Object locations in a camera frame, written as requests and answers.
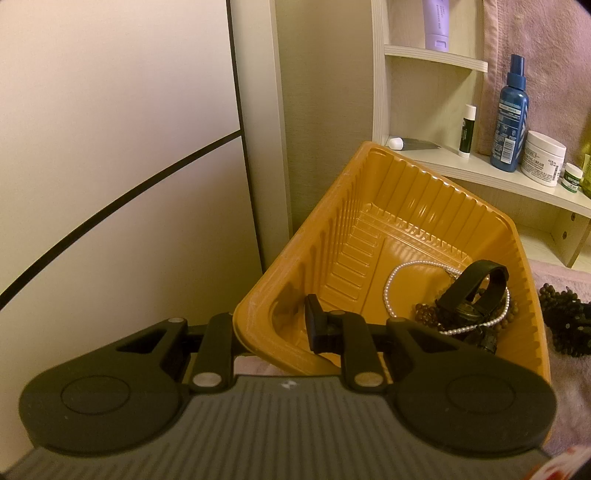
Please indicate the cream wooden shelf unit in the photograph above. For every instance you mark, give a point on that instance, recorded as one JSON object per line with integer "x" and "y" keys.
{"x": 466, "y": 166}

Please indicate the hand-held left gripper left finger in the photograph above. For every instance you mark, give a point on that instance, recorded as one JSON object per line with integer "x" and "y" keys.
{"x": 214, "y": 350}

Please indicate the blue spray bottle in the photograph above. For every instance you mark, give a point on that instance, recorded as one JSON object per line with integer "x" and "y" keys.
{"x": 511, "y": 124}

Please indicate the purple cosmetic tube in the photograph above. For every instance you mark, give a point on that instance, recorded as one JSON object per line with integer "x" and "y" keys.
{"x": 437, "y": 21}

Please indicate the small green label jar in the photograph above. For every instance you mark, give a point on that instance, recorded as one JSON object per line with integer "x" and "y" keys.
{"x": 572, "y": 177}

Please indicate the orange plastic tray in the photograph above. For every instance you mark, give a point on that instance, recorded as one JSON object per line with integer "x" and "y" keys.
{"x": 369, "y": 230}

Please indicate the black tube with white cap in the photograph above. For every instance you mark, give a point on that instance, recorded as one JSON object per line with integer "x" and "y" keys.
{"x": 415, "y": 144}

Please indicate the white cream jar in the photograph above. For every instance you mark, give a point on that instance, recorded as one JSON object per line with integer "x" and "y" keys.
{"x": 545, "y": 157}

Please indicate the pink hanging towel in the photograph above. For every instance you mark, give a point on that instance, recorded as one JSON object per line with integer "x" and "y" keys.
{"x": 545, "y": 46}

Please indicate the pink fluffy blanket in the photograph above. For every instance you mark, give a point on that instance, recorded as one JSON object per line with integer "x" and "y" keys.
{"x": 572, "y": 392}

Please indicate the red and white printed object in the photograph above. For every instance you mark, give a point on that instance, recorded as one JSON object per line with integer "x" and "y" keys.
{"x": 568, "y": 464}

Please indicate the white lip balm stick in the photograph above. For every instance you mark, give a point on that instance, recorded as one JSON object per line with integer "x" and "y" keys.
{"x": 467, "y": 131}

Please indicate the green oil bottle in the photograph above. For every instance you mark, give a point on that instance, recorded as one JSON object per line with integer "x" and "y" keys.
{"x": 587, "y": 177}

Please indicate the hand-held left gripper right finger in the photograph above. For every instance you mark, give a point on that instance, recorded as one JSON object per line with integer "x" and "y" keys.
{"x": 316, "y": 323}

